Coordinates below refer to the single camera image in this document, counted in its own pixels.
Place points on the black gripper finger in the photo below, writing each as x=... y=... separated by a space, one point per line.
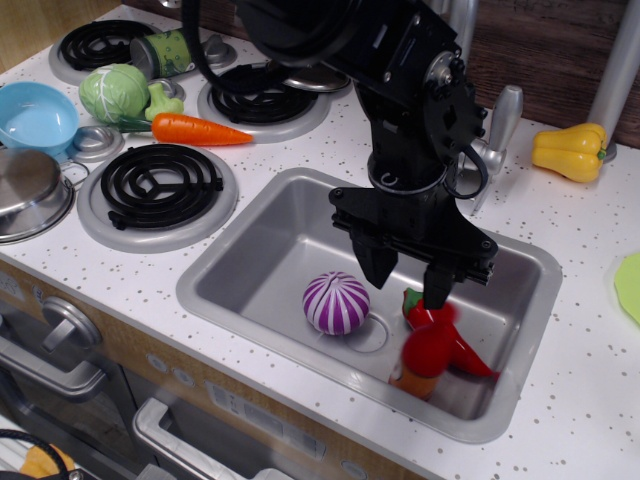
x=438 y=282
x=376 y=259

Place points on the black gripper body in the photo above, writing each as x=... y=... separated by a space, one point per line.
x=428 y=228

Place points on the red toy sauce bottle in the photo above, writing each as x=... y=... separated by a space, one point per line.
x=427 y=351

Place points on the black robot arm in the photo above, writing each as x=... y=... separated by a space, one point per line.
x=410 y=80

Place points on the grey toy sink basin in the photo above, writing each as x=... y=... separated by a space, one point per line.
x=252 y=279

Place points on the purple striped toy onion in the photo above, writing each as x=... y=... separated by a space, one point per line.
x=336 y=303

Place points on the red toy chili pepper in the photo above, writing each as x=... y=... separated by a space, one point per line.
x=464 y=357

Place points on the silver toy faucet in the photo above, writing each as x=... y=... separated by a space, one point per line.
x=506 y=112

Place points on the yellow toy bell pepper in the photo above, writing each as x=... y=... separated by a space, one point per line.
x=576 y=153

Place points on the silver pot lid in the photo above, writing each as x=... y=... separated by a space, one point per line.
x=318 y=79

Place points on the light green plate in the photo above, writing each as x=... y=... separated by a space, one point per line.
x=626 y=284

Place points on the rear right black burner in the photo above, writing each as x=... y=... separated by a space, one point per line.
x=275 y=115

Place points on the black burner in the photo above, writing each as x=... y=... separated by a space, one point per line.
x=94 y=45
x=275 y=115
x=157 y=198

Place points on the front left black burner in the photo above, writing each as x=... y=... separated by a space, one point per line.
x=157 y=198

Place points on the orange toy carrot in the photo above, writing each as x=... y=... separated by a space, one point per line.
x=188 y=130

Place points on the grey stove knob rear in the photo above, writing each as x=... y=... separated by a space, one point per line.
x=218 y=54

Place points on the grey stove knob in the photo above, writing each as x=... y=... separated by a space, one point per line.
x=95 y=143
x=171 y=88
x=218 y=54

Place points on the grey stove knob middle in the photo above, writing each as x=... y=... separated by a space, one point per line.
x=171 y=88

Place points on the small green toy broccoli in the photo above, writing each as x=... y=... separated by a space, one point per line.
x=161 y=103

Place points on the green toy can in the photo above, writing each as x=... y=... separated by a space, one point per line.
x=162 y=55

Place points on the grey stove knob left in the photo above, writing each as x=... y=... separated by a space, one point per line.
x=95 y=143

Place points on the green toy cabbage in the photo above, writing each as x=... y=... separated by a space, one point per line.
x=113 y=91

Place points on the grey oven knob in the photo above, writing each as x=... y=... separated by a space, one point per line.
x=69 y=326

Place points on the stainless steel pot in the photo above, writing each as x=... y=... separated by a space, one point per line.
x=37 y=192

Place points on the rear left black burner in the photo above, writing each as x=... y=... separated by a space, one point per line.
x=94 y=45

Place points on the blue plastic bowl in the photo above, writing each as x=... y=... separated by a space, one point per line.
x=37 y=116

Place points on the grey vertical post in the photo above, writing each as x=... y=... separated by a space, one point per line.
x=619 y=74

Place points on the grey lower drawer handle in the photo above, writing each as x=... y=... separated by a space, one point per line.
x=148 y=430

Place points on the grey oven door handle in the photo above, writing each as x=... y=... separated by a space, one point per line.
x=79 y=384

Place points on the yellow cloth with black cable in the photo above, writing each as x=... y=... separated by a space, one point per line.
x=42 y=460

